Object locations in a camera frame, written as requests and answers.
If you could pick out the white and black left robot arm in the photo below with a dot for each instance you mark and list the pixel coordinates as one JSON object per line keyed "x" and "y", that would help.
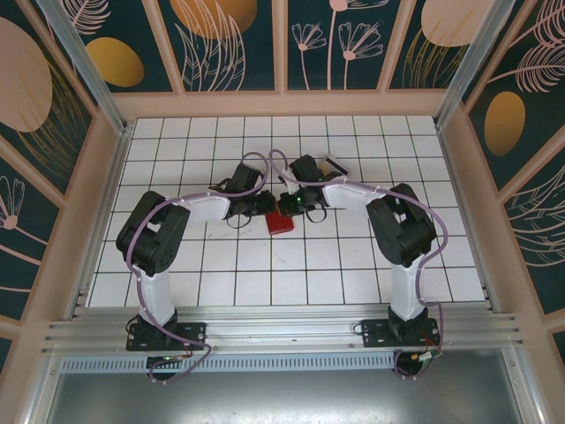
{"x": 156, "y": 296}

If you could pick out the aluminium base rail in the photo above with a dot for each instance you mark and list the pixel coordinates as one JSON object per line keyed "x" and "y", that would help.
{"x": 282, "y": 327}

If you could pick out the aluminium corner post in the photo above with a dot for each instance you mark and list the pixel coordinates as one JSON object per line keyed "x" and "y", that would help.
{"x": 86, "y": 66}
{"x": 476, "y": 66}

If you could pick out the grey metal sheet panel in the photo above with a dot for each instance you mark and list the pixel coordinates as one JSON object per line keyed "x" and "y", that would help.
{"x": 282, "y": 397}

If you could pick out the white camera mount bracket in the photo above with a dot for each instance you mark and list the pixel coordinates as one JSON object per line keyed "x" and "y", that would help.
{"x": 289, "y": 187}

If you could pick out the small green circuit board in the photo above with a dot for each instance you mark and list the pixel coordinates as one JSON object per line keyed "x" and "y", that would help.
{"x": 430, "y": 354}

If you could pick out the red card holder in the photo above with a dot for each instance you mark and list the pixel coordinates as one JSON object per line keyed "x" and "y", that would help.
{"x": 282, "y": 225}

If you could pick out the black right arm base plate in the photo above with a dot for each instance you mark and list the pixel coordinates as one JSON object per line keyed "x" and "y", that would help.
{"x": 375, "y": 331}

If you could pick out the aluminium side rail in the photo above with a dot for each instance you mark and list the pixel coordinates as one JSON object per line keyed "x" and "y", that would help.
{"x": 100, "y": 221}
{"x": 468, "y": 221}

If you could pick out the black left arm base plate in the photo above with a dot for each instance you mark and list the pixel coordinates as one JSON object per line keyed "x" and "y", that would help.
{"x": 194, "y": 331}

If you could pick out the tan credit card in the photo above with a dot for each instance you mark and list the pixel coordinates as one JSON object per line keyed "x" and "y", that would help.
{"x": 325, "y": 168}

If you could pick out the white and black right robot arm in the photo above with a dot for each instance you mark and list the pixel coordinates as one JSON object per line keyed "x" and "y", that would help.
{"x": 406, "y": 291}

